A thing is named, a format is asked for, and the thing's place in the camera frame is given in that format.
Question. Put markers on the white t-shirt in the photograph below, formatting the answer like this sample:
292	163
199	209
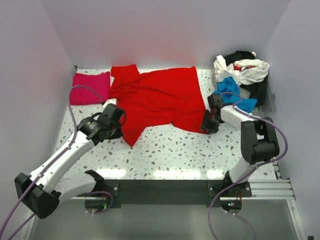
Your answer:
244	72

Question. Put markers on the aluminium rail frame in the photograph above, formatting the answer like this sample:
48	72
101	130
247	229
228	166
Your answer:
279	189

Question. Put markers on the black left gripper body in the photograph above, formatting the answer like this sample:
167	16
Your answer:
116	113

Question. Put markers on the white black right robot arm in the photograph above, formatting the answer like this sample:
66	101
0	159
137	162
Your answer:
258	138

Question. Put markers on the clear plastic bin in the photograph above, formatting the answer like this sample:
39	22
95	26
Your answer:
266	109

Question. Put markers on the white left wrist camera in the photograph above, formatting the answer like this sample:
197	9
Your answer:
110	101

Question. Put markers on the folded pink t-shirt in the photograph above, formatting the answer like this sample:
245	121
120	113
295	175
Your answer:
89	89

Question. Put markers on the red t-shirt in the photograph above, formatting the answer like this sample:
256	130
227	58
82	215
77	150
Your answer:
161	97

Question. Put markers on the black t-shirt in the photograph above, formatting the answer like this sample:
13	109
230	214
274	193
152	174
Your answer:
257	90

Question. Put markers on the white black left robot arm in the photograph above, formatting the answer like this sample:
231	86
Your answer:
60	165

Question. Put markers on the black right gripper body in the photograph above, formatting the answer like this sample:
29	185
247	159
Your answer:
208	122

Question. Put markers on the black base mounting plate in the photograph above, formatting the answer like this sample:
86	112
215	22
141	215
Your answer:
165	192

